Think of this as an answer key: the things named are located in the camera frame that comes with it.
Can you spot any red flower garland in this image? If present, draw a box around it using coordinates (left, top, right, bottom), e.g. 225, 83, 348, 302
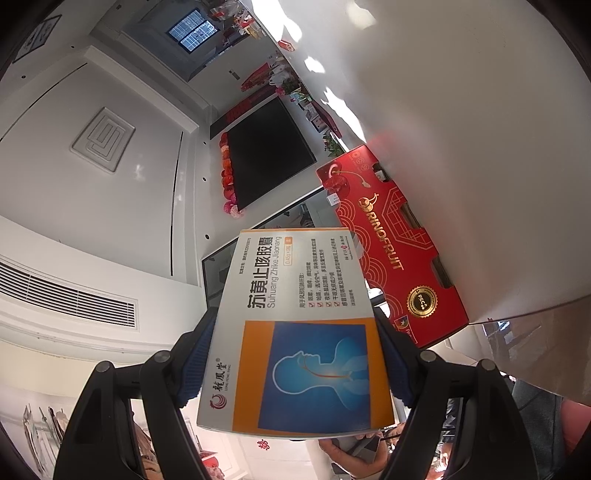
217, 130, 244, 219

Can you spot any glass door cabinet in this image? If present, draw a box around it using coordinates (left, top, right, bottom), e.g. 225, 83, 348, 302
201, 187, 335, 311

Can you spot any white wall air vent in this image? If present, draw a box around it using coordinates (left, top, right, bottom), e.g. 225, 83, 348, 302
0, 256, 139, 329

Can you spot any black television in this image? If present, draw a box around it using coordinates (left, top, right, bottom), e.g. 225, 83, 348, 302
225, 98, 318, 210

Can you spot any square ceiling vent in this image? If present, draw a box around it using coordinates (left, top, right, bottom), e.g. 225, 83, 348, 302
71, 107, 136, 172

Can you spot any window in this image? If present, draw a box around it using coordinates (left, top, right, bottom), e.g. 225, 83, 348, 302
167, 11, 219, 52

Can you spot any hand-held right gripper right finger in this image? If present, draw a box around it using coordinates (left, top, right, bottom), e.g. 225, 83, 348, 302
373, 307, 539, 480

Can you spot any red cardboard box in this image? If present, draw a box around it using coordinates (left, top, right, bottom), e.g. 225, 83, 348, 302
315, 144, 470, 350

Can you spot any blue jeans leg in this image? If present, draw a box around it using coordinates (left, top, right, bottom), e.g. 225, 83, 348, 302
512, 378, 566, 480

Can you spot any white orange blue medicine box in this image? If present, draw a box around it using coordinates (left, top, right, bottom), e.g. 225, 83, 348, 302
196, 227, 397, 438

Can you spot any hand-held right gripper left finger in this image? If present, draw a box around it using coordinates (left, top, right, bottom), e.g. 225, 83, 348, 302
54, 307, 220, 480

